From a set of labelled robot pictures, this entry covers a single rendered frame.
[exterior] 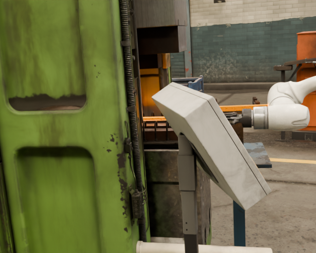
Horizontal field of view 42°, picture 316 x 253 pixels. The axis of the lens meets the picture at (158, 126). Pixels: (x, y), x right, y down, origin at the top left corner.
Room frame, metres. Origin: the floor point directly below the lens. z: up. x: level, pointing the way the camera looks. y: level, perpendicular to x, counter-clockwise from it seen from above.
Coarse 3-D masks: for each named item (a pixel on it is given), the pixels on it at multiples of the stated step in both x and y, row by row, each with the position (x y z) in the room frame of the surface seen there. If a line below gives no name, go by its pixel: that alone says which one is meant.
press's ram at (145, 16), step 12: (144, 0) 1.50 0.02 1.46; (156, 0) 1.49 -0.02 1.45; (168, 0) 1.48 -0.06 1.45; (180, 0) 1.61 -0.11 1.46; (144, 12) 1.50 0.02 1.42; (156, 12) 1.49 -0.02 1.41; (168, 12) 1.48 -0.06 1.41; (180, 12) 1.60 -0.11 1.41; (144, 24) 1.50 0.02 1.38; (156, 24) 1.49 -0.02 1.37; (168, 24) 1.48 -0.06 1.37; (180, 24) 1.58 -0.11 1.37
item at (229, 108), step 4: (256, 104) 1.97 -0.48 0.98; (260, 104) 1.97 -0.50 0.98; (264, 104) 1.96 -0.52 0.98; (224, 108) 1.97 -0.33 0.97; (228, 108) 1.97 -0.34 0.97; (232, 108) 1.97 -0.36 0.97; (236, 108) 1.96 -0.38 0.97; (240, 108) 1.96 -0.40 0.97; (244, 108) 1.96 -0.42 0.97; (252, 108) 1.95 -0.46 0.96
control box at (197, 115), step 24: (168, 96) 1.10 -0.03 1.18; (192, 96) 0.98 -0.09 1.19; (168, 120) 1.18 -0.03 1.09; (192, 120) 0.88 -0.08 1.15; (216, 120) 0.90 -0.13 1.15; (216, 144) 0.90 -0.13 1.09; (240, 144) 0.91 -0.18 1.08; (216, 168) 0.91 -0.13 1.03; (240, 168) 0.91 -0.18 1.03; (240, 192) 0.91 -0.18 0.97; (264, 192) 0.92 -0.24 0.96
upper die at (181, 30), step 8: (144, 32) 1.55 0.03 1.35; (152, 32) 1.55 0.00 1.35; (160, 32) 1.54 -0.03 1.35; (168, 32) 1.53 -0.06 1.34; (176, 32) 1.53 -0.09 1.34; (184, 32) 1.67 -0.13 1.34; (144, 40) 1.55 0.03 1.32; (152, 40) 1.55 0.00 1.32; (160, 40) 1.54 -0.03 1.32; (168, 40) 1.53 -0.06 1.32; (176, 40) 1.53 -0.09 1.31; (184, 40) 1.66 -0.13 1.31; (144, 48) 1.55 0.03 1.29; (152, 48) 1.55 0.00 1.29; (160, 48) 1.54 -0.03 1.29; (168, 48) 1.53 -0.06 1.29; (176, 48) 1.53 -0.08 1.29; (184, 48) 1.65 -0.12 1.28
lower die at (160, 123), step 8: (144, 120) 1.66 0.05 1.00; (152, 120) 1.65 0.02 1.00; (160, 120) 1.64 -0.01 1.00; (144, 128) 1.61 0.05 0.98; (152, 128) 1.60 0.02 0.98; (160, 128) 1.59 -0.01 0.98; (168, 128) 1.58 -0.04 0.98; (152, 136) 1.55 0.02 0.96; (160, 136) 1.55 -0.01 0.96; (168, 136) 1.54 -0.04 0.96; (176, 136) 1.53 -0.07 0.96
